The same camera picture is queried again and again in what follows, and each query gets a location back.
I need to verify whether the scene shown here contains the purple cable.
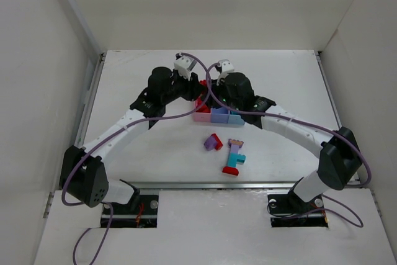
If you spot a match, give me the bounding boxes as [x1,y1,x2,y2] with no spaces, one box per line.
[205,61,373,228]
[61,51,215,265]

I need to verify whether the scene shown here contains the dark blue bin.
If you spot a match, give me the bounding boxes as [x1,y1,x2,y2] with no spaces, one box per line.
[210,107,230,124]

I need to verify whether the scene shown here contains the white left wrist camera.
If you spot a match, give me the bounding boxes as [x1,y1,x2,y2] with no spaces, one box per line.
[174,55,197,81]

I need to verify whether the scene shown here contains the aluminium frame rail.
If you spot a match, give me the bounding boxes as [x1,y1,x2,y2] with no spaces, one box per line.
[61,52,106,190]

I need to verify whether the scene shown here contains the purple teal red lego column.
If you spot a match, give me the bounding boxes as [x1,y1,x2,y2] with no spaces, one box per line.
[222,139,246,176]

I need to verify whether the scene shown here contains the red lego plate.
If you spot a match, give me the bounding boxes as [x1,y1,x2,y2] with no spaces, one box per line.
[204,133,223,151]

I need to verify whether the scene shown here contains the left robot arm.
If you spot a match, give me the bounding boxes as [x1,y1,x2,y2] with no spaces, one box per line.
[59,66,205,208]

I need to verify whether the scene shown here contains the pink bin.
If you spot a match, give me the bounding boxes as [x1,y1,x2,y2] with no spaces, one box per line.
[192,111,211,123]

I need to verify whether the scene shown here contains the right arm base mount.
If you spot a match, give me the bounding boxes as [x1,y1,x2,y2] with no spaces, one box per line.
[267,194,328,228]

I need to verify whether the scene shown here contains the purple curved lego brick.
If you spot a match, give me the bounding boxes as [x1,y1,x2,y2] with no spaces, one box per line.
[203,135,218,151]

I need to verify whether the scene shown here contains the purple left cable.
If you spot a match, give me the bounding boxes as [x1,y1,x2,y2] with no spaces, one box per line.
[61,51,215,265]

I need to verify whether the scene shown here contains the red legos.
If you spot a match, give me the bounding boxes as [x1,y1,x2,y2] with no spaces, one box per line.
[194,80,211,114]

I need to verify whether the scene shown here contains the light blue bin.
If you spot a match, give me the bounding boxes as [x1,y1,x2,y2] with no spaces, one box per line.
[228,111,245,126]

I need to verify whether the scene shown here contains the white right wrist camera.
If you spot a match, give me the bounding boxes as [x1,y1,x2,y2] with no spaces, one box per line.
[215,59,234,85]

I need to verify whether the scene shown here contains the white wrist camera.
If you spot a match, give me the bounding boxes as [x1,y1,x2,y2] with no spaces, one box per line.
[174,55,197,81]
[215,59,234,85]

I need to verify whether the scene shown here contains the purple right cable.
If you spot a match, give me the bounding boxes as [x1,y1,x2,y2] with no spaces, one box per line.
[205,61,373,228]

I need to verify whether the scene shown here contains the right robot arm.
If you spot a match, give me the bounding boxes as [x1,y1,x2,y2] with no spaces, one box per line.
[207,72,363,213]

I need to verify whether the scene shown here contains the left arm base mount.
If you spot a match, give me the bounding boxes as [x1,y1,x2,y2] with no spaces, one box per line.
[100,190,159,228]

